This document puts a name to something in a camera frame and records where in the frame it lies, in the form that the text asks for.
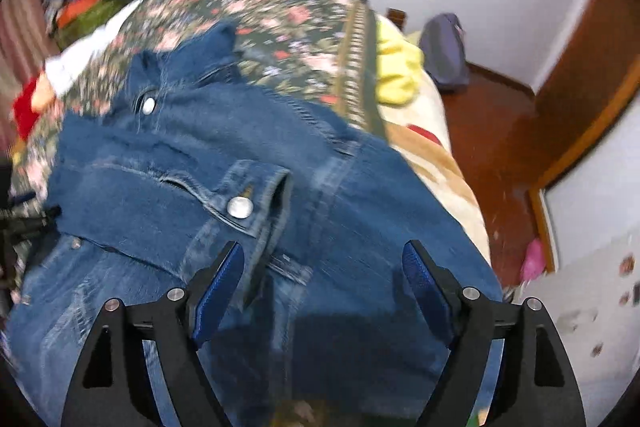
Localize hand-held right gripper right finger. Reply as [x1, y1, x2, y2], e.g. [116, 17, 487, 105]
[402, 239, 587, 427]

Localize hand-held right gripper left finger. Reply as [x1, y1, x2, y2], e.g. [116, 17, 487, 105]
[61, 240, 245, 427]

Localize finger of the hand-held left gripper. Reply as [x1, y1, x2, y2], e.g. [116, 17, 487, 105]
[0, 205, 63, 242]

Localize blue denim jeans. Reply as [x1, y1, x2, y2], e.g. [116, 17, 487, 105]
[5, 24, 506, 427]

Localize red and yellow plush toy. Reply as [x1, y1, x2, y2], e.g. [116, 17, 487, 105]
[12, 72, 63, 144]

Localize cream printed blanket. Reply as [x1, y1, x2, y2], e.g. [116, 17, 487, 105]
[384, 32, 506, 303]

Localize white cloth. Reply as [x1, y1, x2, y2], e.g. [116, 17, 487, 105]
[44, 0, 143, 98]

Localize white cabinet with stickers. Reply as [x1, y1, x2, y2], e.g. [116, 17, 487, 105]
[525, 227, 640, 424]

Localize striped curtain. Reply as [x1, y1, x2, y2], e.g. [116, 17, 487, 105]
[0, 0, 63, 148]

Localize green bag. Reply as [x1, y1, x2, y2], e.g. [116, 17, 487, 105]
[52, 0, 132, 50]

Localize yellow blanket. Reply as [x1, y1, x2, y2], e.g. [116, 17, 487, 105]
[237, 0, 424, 106]

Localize orange box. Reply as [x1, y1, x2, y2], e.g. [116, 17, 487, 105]
[57, 0, 101, 28]

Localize grey backpack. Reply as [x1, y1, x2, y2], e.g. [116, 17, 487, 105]
[419, 13, 471, 94]

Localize dark floral blanket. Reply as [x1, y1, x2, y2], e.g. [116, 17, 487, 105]
[10, 0, 390, 308]

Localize wooden door frame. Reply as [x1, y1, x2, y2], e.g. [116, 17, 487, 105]
[529, 0, 640, 274]

